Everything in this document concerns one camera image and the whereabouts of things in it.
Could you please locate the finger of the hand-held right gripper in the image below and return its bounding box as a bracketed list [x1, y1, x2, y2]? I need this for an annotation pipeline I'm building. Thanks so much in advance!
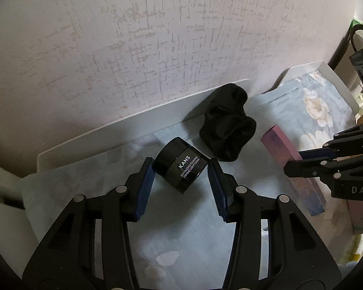
[284, 157, 363, 185]
[299, 124, 363, 160]

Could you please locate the light blue floral cloth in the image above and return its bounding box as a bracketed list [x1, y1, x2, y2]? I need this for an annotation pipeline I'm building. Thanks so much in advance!
[18, 72, 360, 290]

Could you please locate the black cream jar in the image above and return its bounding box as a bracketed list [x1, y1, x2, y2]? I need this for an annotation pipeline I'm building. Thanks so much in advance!
[152, 137, 208, 195]

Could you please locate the long pink purple box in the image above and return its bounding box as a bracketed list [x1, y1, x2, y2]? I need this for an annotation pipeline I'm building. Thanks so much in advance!
[261, 125, 329, 216]

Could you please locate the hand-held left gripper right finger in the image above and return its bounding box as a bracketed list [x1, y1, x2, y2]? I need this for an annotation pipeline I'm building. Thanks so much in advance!
[207, 158, 342, 290]

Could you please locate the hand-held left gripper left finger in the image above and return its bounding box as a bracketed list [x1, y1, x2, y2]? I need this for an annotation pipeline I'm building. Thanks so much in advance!
[22, 157, 155, 290]

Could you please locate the dark curved pole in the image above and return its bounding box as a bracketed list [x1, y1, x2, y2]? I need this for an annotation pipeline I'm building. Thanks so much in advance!
[328, 0, 363, 68]

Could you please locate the black scrunchie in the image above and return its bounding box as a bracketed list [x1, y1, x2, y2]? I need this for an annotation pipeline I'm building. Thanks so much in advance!
[199, 83, 257, 161]

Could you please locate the black cable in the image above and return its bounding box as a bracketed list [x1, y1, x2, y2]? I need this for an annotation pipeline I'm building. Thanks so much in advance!
[349, 24, 363, 52]

